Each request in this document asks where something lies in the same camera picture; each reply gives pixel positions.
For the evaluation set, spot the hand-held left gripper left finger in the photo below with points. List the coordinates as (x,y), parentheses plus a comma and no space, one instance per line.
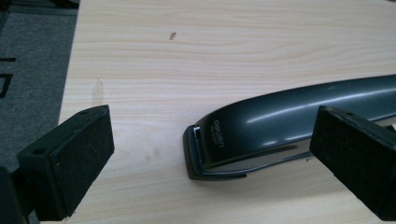
(71,161)

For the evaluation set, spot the grey floor mat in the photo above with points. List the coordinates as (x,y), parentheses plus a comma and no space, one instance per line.
(31,87)

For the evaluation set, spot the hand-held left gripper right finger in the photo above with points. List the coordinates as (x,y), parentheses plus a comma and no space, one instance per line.
(355,155)

